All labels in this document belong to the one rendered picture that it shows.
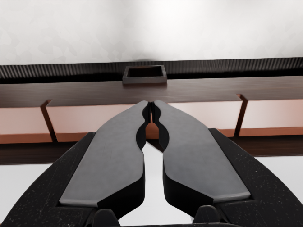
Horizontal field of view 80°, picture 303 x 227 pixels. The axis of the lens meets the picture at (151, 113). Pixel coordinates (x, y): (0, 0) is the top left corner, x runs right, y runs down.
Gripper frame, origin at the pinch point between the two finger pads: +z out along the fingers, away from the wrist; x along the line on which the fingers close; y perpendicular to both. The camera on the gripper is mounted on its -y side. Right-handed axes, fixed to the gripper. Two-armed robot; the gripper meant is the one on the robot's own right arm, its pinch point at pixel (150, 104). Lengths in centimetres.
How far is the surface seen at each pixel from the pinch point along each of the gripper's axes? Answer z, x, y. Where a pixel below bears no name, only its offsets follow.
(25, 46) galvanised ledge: 17.7, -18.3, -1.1
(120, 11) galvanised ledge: 17.7, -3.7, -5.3
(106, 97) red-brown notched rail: 4.6, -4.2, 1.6
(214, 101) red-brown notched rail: 3.2, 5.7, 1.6
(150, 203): 0.5, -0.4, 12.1
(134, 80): 8.2, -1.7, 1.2
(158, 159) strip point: 0.5, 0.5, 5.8
